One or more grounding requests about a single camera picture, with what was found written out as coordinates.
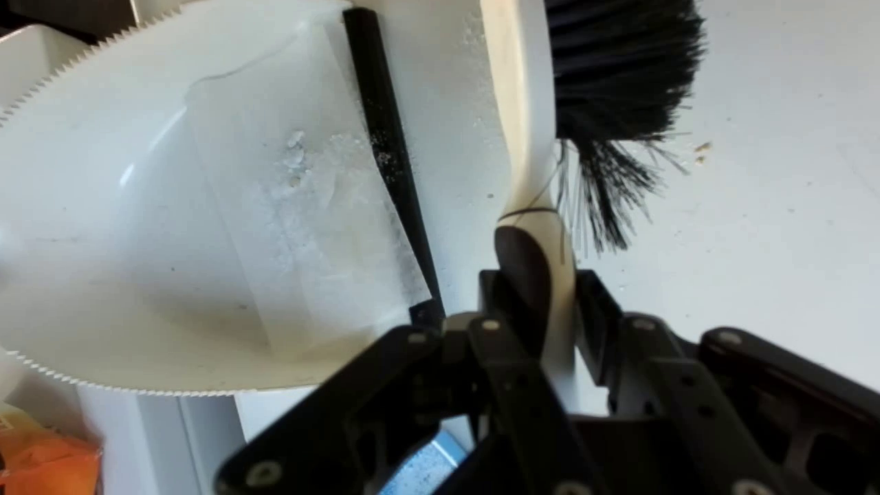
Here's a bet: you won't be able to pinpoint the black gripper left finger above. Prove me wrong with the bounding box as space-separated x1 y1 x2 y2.
214 269 607 495

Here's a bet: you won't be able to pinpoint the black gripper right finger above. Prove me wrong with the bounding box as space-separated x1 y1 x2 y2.
574 269 880 495

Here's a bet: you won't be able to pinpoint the white hand broom black bristles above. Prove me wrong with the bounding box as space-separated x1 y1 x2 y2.
479 0 707 422

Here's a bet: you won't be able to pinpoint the white detergent powder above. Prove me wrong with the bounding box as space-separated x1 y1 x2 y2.
267 123 322 199

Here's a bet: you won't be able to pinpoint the white dustpan with black lip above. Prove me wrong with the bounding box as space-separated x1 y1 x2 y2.
0 0 490 400

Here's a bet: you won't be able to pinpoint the orange fabric softener box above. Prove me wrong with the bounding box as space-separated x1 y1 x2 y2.
0 401 105 495

